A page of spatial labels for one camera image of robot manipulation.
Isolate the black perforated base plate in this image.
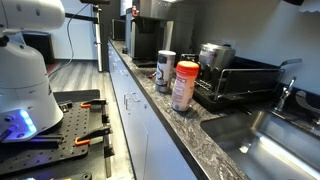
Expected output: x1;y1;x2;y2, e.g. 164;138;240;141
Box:
0;99;93;176

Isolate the chrome faucet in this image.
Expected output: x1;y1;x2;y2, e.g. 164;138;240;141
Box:
273;76;297;113

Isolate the silver stand pole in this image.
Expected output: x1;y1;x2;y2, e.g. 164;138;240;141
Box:
92;3;104;73

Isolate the white sugar canister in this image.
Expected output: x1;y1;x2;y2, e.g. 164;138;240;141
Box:
155;49;177;94

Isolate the steel coffee machine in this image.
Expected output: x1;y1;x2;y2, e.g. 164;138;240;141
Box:
125;0;196;68

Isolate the grey utensil handle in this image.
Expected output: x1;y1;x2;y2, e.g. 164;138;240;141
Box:
278;58;303;68

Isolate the black clamp orange handle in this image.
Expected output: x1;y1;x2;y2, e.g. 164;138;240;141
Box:
79;98;108;109
74;124;112;147

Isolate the steel pot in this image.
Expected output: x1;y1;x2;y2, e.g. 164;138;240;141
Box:
198;42;237;81

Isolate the black dish rack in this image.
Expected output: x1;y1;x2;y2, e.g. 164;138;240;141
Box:
179;53;286;111

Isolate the creamer bottle orange lid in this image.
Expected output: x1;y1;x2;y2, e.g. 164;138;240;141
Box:
170;60;200;112

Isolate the aluminium frame rail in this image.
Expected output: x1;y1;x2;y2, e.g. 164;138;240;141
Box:
101;103;115;179

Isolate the metal cabinet door handle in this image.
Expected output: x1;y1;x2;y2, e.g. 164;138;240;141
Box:
130;92;141;103
123;93;132;111

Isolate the black box appliance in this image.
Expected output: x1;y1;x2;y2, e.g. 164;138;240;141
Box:
111;18;127;42

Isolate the grey hanging cable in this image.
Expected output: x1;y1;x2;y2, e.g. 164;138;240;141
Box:
48;3;91;79

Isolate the grey counter cabinet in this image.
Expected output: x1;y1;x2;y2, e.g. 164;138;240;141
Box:
107;41;198;180

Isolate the stainless steel sink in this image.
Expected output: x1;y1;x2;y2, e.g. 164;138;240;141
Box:
199;108;320;180

